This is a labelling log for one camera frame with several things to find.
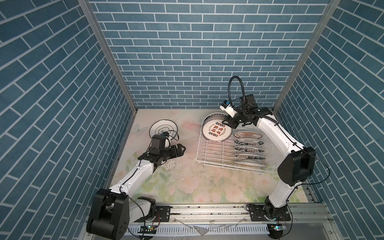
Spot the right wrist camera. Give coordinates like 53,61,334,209
220,100,237,118

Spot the aluminium left corner post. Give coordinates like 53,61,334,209
78,0,138,115

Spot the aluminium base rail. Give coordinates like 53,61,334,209
86,202,328,224

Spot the aluminium right corner post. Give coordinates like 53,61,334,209
273,0,341,113

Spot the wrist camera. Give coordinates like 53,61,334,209
150,133,171,151
220,100,237,118

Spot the small plate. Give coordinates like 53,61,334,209
235,162,267,168
234,139,265,146
234,146,264,153
234,154,266,160
234,131,263,140

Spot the dark green rim plate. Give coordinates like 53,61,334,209
206,113,227,118

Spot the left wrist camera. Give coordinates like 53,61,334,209
150,133,171,151

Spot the aluminium corner post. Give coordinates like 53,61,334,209
273,0,341,113
78,0,138,115

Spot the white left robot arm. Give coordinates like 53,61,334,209
86,144,186,240

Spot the white wire dish rack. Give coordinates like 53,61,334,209
196,126,277,175

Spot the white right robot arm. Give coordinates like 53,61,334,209
223,109,316,221

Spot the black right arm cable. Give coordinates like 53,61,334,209
227,75,301,148

